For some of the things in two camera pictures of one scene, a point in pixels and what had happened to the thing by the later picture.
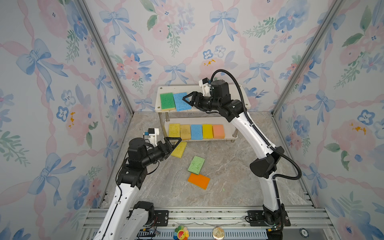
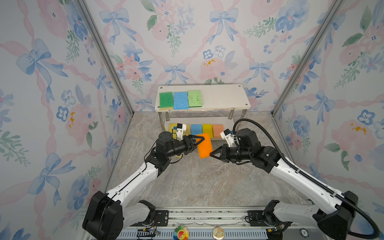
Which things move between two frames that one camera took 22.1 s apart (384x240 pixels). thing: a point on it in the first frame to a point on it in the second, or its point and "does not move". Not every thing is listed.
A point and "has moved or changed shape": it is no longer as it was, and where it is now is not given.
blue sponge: (180, 104) does not move
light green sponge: (196, 165) has moved or changed shape
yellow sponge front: (207, 131) does not move
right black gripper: (195, 96) to (224, 151)
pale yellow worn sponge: (185, 133) does not move
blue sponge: (196, 132) does not move
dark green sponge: (167, 102) does not move
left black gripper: (165, 154) to (188, 145)
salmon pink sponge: (218, 131) does not move
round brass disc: (218, 233) does not move
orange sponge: (199, 180) to (205, 147)
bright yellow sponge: (174, 130) does not move
